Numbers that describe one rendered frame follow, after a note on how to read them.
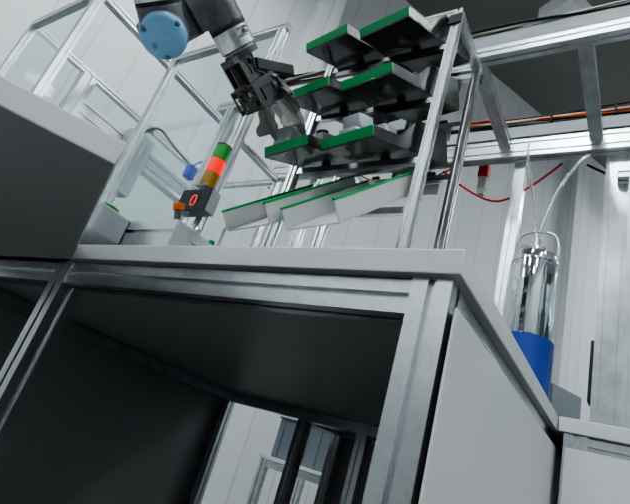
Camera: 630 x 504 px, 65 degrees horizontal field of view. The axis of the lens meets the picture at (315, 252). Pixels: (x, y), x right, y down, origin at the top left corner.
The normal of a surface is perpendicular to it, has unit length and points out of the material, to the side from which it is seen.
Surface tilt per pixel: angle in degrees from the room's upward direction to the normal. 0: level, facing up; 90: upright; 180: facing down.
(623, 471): 90
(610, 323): 90
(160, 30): 135
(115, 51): 90
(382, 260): 90
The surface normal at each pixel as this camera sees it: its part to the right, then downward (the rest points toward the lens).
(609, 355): -0.49, -0.47
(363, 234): 0.51, -0.21
